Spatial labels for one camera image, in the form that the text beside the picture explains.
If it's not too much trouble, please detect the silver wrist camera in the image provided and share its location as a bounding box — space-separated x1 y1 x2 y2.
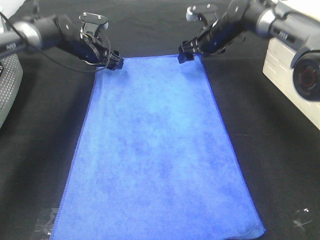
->
79 12 109 38
185 3 218 26

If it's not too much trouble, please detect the grey perforated metal basket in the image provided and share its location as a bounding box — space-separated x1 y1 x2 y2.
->
0 54 23 127

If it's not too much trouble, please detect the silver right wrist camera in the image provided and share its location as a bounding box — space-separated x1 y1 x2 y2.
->
185 3 218 26

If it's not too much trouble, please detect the blue microfibre towel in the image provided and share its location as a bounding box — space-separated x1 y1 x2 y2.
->
51 55 266 240

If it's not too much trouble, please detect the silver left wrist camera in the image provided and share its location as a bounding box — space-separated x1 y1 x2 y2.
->
79 12 109 38

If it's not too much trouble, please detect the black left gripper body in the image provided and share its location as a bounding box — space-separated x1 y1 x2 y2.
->
106 50 124 71

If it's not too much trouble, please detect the black fabric table cloth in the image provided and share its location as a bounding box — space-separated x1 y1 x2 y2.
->
0 0 320 240

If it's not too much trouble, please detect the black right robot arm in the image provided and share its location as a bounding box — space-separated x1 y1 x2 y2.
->
177 0 320 102

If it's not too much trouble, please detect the clear tape strip left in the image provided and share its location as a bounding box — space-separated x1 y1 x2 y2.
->
31 207 59 240

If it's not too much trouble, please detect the clear tape strip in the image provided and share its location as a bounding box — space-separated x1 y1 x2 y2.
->
31 207 59 240
289 207 313 234

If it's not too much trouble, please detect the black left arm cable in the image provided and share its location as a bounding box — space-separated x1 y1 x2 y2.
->
0 11 112 74

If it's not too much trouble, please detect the cream plastic storage box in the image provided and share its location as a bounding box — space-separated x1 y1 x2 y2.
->
262 0 320 132

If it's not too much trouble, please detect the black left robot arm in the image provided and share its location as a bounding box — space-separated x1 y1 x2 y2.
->
0 12 124 71

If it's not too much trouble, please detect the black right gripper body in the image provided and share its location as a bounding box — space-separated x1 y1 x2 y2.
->
177 40 200 64

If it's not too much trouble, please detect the clear tape strip right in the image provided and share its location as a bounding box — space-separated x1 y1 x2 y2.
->
289 207 313 234

